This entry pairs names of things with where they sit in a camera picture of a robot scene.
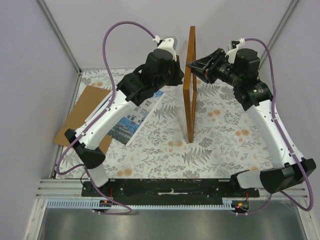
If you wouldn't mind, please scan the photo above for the right aluminium corner post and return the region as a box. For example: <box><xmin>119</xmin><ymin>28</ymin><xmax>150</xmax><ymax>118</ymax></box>
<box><xmin>255</xmin><ymin>0</ymin><xmax>301</xmax><ymax>71</ymax></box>

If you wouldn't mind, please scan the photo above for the light blue cable duct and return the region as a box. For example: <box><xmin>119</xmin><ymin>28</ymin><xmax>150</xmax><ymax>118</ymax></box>
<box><xmin>46</xmin><ymin>197</ymin><xmax>251</xmax><ymax>209</ymax></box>

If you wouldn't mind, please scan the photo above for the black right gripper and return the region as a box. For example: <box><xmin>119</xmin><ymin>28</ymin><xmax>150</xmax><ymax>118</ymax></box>
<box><xmin>187</xmin><ymin>48</ymin><xmax>243</xmax><ymax>87</ymax></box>

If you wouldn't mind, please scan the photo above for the floral patterned table mat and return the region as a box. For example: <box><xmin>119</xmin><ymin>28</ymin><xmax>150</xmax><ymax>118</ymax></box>
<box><xmin>56</xmin><ymin>66</ymin><xmax>287</xmax><ymax>180</ymax></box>

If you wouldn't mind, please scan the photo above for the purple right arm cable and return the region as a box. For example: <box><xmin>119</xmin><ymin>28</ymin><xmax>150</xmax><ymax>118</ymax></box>
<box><xmin>234</xmin><ymin>37</ymin><xmax>315</xmax><ymax>216</ymax></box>

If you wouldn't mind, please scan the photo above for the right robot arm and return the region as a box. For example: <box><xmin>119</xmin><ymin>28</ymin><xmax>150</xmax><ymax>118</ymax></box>
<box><xmin>187</xmin><ymin>48</ymin><xmax>316</xmax><ymax>197</ymax></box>

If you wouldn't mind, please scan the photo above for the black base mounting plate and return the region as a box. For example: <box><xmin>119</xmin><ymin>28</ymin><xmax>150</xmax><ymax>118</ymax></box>
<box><xmin>81</xmin><ymin>177</ymin><xmax>261</xmax><ymax>206</ymax></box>

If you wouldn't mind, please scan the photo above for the aluminium rail frame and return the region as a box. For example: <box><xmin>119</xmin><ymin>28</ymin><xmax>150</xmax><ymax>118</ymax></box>
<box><xmin>23</xmin><ymin>159</ymin><xmax>320</xmax><ymax>240</ymax></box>

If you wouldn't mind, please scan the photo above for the left aluminium corner post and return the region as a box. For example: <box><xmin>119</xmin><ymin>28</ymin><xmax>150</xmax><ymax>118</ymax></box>
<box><xmin>35</xmin><ymin>0</ymin><xmax>82</xmax><ymax>75</ymax></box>

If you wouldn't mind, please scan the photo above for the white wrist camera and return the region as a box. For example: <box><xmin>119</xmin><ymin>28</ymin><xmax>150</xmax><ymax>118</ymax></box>
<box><xmin>226</xmin><ymin>37</ymin><xmax>246</xmax><ymax>63</ymax></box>
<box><xmin>157</xmin><ymin>36</ymin><xmax>178</xmax><ymax>55</ymax></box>

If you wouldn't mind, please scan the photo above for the wooden picture frame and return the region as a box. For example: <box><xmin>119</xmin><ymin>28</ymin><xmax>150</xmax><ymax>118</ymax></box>
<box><xmin>182</xmin><ymin>26</ymin><xmax>197</xmax><ymax>143</ymax></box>

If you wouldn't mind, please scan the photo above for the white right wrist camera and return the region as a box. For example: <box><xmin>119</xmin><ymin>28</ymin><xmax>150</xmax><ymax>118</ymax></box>
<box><xmin>226</xmin><ymin>37</ymin><xmax>246</xmax><ymax>63</ymax></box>

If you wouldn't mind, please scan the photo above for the aluminium corner post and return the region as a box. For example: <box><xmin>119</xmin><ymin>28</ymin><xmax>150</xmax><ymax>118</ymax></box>
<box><xmin>35</xmin><ymin>0</ymin><xmax>82</xmax><ymax>75</ymax></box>
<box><xmin>255</xmin><ymin>0</ymin><xmax>301</xmax><ymax>71</ymax></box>

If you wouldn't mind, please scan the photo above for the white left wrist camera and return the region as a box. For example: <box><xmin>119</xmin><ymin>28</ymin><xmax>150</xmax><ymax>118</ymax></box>
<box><xmin>157</xmin><ymin>36</ymin><xmax>178</xmax><ymax>55</ymax></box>

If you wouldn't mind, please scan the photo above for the building photo print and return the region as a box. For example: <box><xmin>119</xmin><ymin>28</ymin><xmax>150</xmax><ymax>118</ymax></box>
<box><xmin>106</xmin><ymin>91</ymin><xmax>165</xmax><ymax>147</ymax></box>

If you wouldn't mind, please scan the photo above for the brown cardboard backing board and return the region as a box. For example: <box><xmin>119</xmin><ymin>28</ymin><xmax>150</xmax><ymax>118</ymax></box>
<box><xmin>53</xmin><ymin>85</ymin><xmax>111</xmax><ymax>147</ymax></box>

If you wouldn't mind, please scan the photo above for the clear glass pane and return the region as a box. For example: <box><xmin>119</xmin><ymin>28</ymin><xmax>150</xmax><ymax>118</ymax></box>
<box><xmin>173</xmin><ymin>40</ymin><xmax>188</xmax><ymax>142</ymax></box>

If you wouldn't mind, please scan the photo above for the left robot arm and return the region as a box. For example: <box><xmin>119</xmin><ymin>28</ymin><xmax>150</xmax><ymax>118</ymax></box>
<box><xmin>64</xmin><ymin>46</ymin><xmax>184</xmax><ymax>197</ymax></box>

